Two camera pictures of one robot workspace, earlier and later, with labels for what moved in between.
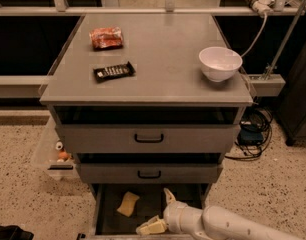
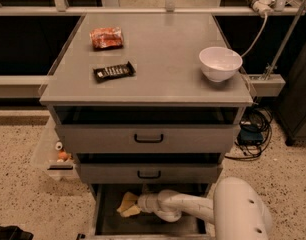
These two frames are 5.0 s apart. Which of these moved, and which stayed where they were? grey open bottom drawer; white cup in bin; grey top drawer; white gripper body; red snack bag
Moved: white gripper body
Stayed: grey open bottom drawer; white cup in bin; red snack bag; grey top drawer
